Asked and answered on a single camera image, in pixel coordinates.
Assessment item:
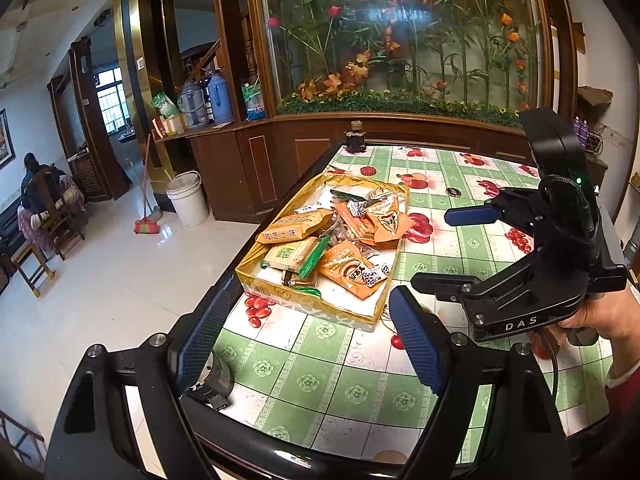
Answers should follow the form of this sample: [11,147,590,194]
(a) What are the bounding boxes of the green edged cracker packet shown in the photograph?
[262,236,331,273]

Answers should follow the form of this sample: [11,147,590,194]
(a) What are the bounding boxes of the wooden display cabinet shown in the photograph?
[112,0,611,226]

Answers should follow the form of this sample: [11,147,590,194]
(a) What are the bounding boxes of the brown cardboard piece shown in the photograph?
[577,85,613,107]

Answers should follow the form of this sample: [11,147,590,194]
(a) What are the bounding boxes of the wooden stool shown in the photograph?
[10,240,56,298]

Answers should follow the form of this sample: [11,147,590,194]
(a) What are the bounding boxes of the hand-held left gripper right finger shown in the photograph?
[389,285,571,480]

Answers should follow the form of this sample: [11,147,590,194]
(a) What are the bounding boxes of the black cable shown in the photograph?
[540,327,561,406]

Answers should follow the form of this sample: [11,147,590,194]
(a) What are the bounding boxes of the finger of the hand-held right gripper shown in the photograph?
[444,187,546,233]
[411,259,538,311]

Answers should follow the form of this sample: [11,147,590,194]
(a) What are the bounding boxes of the blue green plastic bag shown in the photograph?
[241,77,268,122]

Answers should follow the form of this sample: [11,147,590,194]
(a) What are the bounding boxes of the barred window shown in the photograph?
[95,67,132,133]

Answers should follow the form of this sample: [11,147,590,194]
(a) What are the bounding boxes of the artificial flower display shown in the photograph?
[250,0,551,126]

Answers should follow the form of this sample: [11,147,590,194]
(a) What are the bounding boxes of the small orange packet white logo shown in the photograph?
[372,197,416,245]

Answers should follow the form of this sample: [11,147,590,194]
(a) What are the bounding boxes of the green white bag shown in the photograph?
[151,91,180,121]

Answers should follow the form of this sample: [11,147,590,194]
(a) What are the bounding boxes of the fruit print tablecloth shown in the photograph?
[212,142,626,466]

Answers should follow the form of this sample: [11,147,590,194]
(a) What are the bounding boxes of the wooden chair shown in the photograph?
[30,165,86,261]

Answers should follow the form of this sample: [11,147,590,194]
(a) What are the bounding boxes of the white bucket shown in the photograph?
[165,170,210,228]

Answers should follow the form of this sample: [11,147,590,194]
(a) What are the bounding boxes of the orange snack packet round logo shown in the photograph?
[316,240,388,300]

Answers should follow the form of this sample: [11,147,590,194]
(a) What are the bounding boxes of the black jar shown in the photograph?
[345,120,368,155]

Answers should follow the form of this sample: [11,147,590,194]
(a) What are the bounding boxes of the broom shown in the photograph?
[133,132,163,236]

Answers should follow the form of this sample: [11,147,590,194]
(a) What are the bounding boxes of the yellow biscuit packet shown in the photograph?
[256,208,335,245]

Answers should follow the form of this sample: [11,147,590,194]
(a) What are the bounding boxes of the white foam box yellow tape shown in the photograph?
[234,172,412,333]

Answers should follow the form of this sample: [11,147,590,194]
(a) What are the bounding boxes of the framed wall picture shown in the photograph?
[0,108,16,171]

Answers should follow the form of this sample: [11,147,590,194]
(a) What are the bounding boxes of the small red white boxes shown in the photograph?
[151,114,188,138]

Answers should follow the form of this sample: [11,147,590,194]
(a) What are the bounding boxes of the woven basket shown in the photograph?
[67,152,108,201]

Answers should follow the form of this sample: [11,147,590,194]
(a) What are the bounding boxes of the person's right forearm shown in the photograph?
[600,332,640,461]

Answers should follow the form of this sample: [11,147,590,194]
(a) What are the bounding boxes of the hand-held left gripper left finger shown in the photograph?
[45,287,231,480]

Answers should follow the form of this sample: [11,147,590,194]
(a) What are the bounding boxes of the blue thermos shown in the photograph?
[205,72,233,123]

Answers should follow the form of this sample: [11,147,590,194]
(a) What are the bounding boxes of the person's right hand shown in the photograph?
[557,287,640,342]

